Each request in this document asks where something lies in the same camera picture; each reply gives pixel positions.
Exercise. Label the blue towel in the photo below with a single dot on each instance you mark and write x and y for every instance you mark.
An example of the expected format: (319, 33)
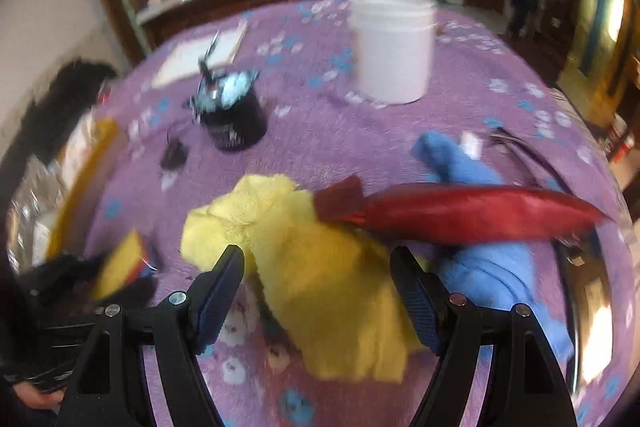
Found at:
(495, 272)

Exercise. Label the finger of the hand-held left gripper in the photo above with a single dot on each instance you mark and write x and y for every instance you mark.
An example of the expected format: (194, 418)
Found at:
(65, 271)

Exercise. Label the black adapter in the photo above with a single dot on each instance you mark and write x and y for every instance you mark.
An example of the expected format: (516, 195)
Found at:
(174, 155)

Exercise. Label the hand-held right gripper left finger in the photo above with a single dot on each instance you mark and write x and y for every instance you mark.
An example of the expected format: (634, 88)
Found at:
(215, 307)

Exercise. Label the yellow towel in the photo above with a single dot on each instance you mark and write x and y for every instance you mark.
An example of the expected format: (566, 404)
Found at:
(320, 267)

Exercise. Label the yellow pad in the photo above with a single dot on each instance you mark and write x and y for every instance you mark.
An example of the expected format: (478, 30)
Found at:
(120, 264)

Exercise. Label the white notebook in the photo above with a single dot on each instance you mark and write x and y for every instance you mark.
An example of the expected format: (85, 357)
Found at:
(200, 52)

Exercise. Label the purple floral tablecloth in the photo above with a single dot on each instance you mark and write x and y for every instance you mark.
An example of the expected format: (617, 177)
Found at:
(325, 132)

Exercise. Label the red packet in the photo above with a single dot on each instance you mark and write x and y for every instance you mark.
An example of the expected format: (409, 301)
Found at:
(465, 212)

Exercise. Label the yellow taped foam box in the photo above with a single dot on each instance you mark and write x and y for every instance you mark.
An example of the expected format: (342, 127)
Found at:
(85, 187)

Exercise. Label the black cup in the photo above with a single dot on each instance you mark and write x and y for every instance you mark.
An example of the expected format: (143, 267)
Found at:
(235, 122)

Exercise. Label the eyeglasses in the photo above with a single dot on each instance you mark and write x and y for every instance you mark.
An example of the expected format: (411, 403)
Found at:
(500, 136)

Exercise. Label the wooden cabinet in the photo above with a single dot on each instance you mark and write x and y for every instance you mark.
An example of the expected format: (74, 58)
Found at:
(250, 2)

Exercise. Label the clear plastic packet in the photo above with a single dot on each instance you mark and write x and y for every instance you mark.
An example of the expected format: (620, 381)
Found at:
(30, 207)

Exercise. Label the white plastic jar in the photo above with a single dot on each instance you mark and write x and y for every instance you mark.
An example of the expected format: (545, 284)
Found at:
(390, 52)

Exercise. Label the pen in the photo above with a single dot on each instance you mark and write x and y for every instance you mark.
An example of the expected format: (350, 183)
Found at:
(212, 44)

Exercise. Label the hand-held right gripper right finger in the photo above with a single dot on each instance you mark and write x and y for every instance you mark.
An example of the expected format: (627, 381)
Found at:
(420, 307)

